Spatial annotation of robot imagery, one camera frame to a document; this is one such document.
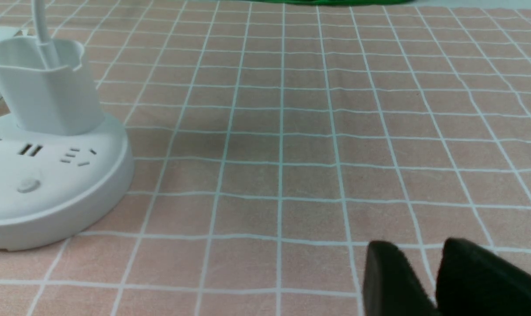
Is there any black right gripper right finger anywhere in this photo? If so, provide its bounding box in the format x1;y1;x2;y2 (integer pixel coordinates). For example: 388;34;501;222
435;238;531;316

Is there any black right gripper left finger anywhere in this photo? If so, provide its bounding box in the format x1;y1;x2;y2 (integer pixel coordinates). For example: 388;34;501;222
362;241;440;316

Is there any white desk lamp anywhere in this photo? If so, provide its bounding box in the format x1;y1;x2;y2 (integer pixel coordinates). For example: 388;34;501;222
0;0;134;251

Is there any pink checkered tablecloth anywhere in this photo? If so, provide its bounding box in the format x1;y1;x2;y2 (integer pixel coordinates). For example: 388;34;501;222
0;0;531;316

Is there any green backdrop cloth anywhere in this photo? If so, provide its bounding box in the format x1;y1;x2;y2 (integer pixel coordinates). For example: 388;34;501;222
253;0;416;7

